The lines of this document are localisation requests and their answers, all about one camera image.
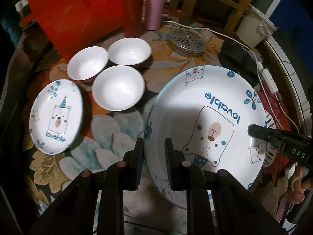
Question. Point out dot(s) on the white power strip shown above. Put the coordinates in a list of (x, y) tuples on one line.
[(267, 77)]

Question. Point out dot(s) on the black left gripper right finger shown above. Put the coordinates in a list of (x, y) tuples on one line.
[(216, 202)]

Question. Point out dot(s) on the small white bear plate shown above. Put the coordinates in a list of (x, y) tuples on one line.
[(56, 117)]

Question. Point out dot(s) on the right hand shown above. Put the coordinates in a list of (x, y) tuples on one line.
[(296, 194)]

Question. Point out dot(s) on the red tumbler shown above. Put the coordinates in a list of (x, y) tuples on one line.
[(132, 17)]

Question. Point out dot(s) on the white trash bin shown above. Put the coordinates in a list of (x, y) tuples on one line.
[(255, 27)]

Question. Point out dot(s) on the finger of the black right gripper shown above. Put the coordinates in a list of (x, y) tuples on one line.
[(262, 132)]

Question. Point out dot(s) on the red bag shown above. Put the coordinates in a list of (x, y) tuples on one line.
[(72, 25)]

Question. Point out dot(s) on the white bowl brown outside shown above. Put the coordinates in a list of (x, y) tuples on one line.
[(118, 88), (129, 51), (87, 63)]

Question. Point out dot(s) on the pink tumbler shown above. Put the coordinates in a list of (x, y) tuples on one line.
[(153, 13)]

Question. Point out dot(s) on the large white bear plate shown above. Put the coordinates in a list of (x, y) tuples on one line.
[(206, 111)]

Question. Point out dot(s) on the round metal perforated tin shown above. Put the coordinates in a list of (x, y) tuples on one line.
[(186, 42)]

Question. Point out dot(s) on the black slipper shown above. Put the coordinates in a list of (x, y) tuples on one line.
[(233, 56)]

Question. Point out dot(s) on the white plate black stripes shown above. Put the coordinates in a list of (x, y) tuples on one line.
[(270, 150)]

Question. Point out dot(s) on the wooden chair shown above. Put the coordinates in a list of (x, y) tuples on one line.
[(221, 14)]

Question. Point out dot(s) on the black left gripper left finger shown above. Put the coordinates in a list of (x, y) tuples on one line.
[(93, 203)]

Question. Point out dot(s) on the floral round rug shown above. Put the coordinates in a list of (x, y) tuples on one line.
[(106, 136)]

